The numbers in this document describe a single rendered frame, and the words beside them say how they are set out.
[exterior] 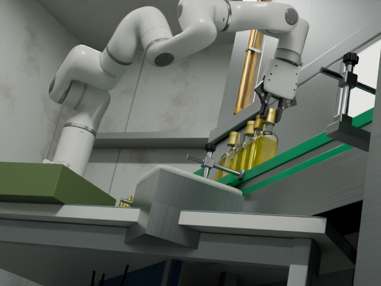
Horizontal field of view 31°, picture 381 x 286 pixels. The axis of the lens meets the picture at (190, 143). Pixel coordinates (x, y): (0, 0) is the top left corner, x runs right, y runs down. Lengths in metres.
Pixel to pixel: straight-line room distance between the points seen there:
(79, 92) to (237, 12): 0.49
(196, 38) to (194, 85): 4.32
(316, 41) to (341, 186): 0.93
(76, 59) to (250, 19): 0.48
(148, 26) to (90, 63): 0.19
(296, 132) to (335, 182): 0.66
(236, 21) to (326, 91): 0.33
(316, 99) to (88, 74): 0.66
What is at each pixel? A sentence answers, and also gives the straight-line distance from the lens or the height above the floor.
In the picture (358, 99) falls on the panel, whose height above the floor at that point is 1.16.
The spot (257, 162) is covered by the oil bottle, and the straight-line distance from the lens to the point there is 1.86.
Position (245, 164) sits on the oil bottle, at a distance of 1.93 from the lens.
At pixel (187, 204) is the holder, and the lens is 1.57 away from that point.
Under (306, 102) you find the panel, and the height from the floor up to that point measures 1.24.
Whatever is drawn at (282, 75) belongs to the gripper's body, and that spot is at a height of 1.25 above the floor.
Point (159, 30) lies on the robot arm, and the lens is 1.81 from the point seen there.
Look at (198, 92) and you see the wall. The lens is 6.03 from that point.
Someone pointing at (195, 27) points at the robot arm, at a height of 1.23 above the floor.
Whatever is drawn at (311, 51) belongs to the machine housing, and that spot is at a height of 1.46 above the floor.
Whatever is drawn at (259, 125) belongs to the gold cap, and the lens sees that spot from 1.98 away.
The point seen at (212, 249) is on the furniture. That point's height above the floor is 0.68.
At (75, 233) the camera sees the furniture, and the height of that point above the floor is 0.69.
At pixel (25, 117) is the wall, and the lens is 6.13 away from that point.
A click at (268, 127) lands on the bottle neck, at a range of 1.92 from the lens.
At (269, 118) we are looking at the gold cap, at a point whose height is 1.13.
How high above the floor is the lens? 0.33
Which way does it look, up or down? 21 degrees up
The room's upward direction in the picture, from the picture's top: 12 degrees clockwise
